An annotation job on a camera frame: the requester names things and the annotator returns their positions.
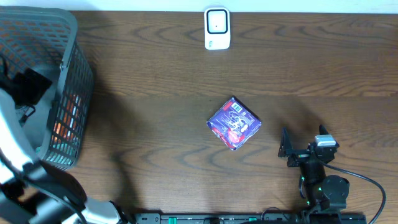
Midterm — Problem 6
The purple snack packet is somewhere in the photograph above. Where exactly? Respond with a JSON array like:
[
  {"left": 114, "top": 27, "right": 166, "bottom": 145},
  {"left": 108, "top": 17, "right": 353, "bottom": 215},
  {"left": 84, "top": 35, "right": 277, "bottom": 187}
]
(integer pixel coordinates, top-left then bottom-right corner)
[{"left": 206, "top": 96, "right": 262, "bottom": 151}]

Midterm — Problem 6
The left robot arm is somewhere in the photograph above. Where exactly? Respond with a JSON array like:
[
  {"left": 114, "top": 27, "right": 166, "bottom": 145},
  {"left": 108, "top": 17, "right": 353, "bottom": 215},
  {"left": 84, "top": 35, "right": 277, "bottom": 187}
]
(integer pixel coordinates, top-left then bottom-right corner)
[{"left": 1, "top": 60, "right": 132, "bottom": 223}]

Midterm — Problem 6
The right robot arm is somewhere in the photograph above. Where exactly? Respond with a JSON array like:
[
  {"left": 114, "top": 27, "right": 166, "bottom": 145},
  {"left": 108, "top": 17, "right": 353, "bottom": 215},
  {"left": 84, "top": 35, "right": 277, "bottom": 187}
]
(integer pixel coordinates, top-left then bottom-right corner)
[{"left": 278, "top": 125, "right": 349, "bottom": 223}]

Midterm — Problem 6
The white barcode scanner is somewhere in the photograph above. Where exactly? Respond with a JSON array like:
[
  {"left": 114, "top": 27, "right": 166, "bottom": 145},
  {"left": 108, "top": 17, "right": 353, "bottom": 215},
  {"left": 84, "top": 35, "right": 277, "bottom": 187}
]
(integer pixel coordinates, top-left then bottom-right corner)
[{"left": 204, "top": 7, "right": 231, "bottom": 50}]

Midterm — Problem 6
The grey plastic mesh basket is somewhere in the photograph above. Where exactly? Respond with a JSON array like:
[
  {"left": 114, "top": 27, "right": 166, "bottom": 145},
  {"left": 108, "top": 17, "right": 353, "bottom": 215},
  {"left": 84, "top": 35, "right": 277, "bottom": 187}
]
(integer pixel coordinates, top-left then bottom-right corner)
[{"left": 1, "top": 6, "right": 94, "bottom": 170}]

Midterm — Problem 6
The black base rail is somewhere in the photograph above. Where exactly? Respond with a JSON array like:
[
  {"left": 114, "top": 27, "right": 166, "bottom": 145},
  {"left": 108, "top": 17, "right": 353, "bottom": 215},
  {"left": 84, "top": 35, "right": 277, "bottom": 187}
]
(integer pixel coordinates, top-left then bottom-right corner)
[{"left": 134, "top": 213, "right": 367, "bottom": 224}]

